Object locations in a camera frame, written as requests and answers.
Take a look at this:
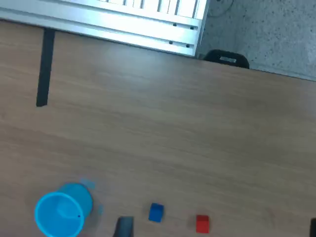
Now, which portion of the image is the blue cube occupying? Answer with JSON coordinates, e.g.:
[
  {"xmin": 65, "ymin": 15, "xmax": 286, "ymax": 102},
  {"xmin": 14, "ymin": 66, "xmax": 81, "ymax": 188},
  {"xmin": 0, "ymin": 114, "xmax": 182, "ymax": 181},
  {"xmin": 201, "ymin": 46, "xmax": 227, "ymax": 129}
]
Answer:
[{"xmin": 148, "ymin": 202, "xmax": 164, "ymax": 223}]

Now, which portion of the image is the red cube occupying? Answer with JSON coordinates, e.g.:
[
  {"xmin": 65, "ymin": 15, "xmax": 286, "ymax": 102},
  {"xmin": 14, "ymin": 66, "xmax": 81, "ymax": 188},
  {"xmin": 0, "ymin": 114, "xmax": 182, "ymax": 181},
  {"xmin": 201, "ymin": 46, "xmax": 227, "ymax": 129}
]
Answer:
[{"xmin": 196, "ymin": 214, "xmax": 210, "ymax": 234}]

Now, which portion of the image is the rectangular light blue tape piece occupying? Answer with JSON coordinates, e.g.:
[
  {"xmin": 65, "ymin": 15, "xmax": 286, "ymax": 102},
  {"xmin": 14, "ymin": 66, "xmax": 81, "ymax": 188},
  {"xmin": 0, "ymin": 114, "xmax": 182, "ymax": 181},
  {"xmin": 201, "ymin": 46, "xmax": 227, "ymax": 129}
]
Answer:
[{"xmin": 80, "ymin": 178, "xmax": 96, "ymax": 190}]

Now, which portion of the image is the blue plastic cup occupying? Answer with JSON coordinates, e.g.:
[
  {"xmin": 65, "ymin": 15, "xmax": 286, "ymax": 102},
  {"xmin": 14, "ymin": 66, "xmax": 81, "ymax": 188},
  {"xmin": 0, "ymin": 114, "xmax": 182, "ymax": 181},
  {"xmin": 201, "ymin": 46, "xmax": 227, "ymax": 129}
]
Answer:
[{"xmin": 34, "ymin": 182, "xmax": 94, "ymax": 237}]

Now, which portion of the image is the black tape strip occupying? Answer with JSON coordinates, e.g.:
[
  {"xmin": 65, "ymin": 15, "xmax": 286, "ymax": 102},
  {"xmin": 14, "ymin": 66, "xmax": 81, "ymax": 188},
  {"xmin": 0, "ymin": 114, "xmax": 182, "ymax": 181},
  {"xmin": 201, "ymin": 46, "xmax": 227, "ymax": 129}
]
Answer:
[{"xmin": 36, "ymin": 28, "xmax": 56, "ymax": 108}]

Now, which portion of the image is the black object with grey label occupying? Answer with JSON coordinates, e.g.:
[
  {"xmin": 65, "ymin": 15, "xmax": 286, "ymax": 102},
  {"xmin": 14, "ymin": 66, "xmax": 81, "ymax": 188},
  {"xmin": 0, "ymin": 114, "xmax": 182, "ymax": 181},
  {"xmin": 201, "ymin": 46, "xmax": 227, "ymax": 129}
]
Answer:
[{"xmin": 202, "ymin": 49, "xmax": 250, "ymax": 69}]

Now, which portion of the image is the aluminium robot mounting platform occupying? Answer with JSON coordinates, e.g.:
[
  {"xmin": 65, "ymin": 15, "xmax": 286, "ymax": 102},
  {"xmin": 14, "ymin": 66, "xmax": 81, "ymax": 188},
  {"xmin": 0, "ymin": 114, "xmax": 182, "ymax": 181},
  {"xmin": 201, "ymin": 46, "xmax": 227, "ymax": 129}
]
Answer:
[{"xmin": 0, "ymin": 0, "xmax": 210, "ymax": 58}]

